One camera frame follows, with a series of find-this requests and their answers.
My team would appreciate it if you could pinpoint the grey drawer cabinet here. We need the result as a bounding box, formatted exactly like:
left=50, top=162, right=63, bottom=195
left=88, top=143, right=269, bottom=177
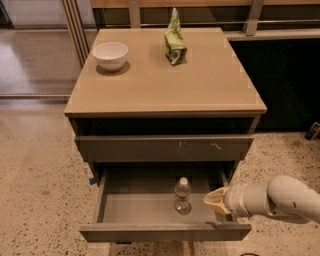
left=63, top=27, right=268, bottom=244

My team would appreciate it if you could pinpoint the clear plastic water bottle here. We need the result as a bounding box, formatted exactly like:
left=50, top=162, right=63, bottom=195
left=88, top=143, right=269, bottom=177
left=174, top=177, right=192, bottom=215

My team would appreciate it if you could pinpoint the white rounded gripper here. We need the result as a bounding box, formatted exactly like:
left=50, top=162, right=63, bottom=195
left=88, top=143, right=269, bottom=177
left=203, top=184, right=250, bottom=217

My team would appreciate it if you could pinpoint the green chip bag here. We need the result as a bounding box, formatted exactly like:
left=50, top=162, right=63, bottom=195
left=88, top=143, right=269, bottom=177
left=164, top=8, right=187, bottom=65

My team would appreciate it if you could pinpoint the white ceramic bowl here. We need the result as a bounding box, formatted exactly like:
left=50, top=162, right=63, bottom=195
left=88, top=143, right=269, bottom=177
left=92, top=42, right=128, bottom=72

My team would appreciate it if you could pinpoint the dark object on floor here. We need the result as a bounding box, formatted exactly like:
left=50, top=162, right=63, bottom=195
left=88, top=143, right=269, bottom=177
left=304, top=122, right=320, bottom=140

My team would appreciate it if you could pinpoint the closed grey top drawer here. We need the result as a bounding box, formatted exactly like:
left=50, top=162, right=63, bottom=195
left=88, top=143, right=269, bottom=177
left=75, top=135, right=253, bottom=163

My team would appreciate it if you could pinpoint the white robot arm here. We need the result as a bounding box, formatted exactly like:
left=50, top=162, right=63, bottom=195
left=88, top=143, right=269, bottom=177
left=203, top=175, right=320, bottom=224

